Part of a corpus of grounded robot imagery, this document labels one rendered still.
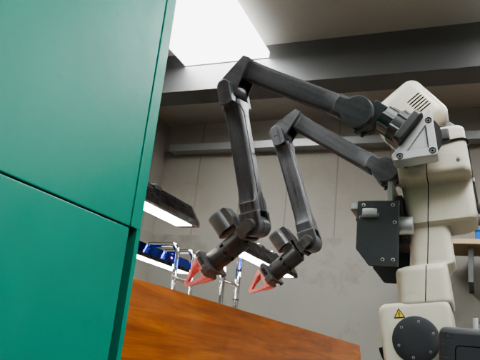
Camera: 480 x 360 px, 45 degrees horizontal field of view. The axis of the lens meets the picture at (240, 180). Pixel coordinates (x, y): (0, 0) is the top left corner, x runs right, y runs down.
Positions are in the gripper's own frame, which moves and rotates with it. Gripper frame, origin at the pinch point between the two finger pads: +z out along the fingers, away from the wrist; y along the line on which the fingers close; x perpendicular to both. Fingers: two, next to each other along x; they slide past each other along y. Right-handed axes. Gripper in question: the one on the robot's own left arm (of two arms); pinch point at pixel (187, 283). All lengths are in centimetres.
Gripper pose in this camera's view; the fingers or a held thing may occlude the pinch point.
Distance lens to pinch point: 160.0
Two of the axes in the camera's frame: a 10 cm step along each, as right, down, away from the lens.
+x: 5.0, 7.2, -4.9
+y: -4.1, -3.0, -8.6
